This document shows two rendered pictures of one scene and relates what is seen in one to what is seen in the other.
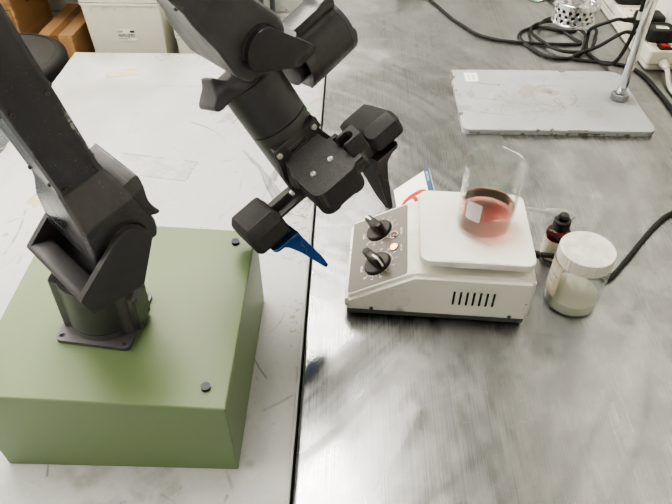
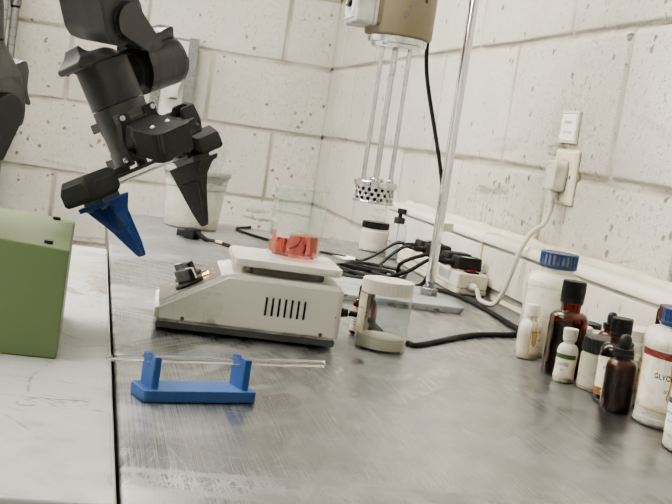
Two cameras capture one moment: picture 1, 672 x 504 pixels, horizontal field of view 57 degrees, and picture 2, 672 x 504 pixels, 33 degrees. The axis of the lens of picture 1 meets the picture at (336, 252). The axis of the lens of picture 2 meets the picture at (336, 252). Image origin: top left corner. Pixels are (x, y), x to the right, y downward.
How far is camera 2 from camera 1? 0.80 m
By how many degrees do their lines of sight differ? 39
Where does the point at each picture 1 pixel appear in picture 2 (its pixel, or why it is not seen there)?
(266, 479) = (86, 364)
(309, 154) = (148, 121)
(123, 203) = (14, 73)
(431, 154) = not seen: hidden behind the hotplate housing
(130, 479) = not seen: outside the picture
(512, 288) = (321, 294)
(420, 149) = not seen: hidden behind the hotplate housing
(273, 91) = (124, 68)
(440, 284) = (253, 286)
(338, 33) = (175, 53)
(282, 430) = (97, 353)
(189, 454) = (12, 326)
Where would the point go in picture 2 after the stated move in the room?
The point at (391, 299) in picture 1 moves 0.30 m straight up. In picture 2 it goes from (204, 306) to (242, 24)
